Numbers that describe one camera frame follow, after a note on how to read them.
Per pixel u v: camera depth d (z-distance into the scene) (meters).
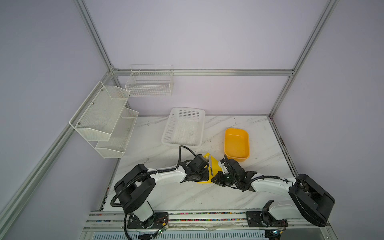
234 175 0.67
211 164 0.95
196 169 0.67
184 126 1.15
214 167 0.92
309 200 0.43
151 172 0.48
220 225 0.73
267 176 0.57
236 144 1.02
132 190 0.44
